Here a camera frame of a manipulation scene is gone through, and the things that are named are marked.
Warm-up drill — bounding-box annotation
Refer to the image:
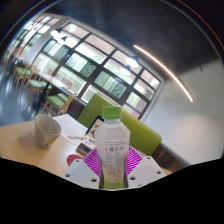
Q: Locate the group of pendant lamps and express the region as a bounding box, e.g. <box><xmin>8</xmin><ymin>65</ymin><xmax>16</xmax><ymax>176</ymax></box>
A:
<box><xmin>49</xmin><ymin>28</ymin><xmax>140</xmax><ymax>77</ymax></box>

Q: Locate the small white grey calculator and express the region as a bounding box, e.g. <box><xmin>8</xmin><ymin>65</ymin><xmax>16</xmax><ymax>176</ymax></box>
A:
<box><xmin>75</xmin><ymin>142</ymin><xmax>93</xmax><ymax>156</ymax></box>

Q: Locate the white patterned paper cup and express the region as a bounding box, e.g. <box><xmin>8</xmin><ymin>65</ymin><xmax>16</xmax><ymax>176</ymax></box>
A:
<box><xmin>34</xmin><ymin>114</ymin><xmax>63</xmax><ymax>150</ymax></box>

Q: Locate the group of green-seated wooden chairs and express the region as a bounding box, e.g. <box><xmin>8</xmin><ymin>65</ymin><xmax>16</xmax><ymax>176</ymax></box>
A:
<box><xmin>2</xmin><ymin>54</ymin><xmax>78</xmax><ymax>117</ymax></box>

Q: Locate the green upholstered bench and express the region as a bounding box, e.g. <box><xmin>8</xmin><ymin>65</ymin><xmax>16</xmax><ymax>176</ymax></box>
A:
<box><xmin>77</xmin><ymin>93</ymin><xmax>163</xmax><ymax>157</ymax></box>

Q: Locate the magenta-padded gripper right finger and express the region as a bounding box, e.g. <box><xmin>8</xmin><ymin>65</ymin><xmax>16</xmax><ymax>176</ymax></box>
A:
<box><xmin>123</xmin><ymin>145</ymin><xmax>167</xmax><ymax>190</ymax></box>

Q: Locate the large black-framed window wall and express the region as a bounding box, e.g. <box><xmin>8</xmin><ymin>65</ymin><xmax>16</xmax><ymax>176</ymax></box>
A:
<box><xmin>6</xmin><ymin>14</ymin><xmax>163</xmax><ymax>120</ymax></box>

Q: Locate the clear green-capped drink bottle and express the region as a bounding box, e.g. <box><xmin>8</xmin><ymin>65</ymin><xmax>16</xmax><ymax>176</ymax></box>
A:
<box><xmin>94</xmin><ymin>105</ymin><xmax>131</xmax><ymax>191</ymax></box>

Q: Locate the printed colourful leaflet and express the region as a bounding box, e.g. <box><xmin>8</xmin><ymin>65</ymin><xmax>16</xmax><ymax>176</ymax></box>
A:
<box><xmin>79</xmin><ymin>132</ymin><xmax>98</xmax><ymax>151</ymax></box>

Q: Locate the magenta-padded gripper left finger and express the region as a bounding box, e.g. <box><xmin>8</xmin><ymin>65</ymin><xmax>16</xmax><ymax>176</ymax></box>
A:
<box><xmin>62</xmin><ymin>147</ymin><xmax>102</xmax><ymax>190</ymax></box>

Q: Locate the white printed paper sheet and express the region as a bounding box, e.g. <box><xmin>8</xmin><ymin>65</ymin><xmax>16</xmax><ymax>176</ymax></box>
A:
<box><xmin>53</xmin><ymin>113</ymin><xmax>89</xmax><ymax>147</ymax></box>

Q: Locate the flat round red coaster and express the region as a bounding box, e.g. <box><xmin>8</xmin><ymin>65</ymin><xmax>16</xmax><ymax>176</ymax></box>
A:
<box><xmin>66</xmin><ymin>153</ymin><xmax>84</xmax><ymax>167</ymax></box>

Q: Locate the long curved ceiling light strip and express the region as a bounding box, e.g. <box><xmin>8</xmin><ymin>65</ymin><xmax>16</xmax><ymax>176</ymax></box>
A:
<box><xmin>133</xmin><ymin>44</ymin><xmax>195</xmax><ymax>104</ymax></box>

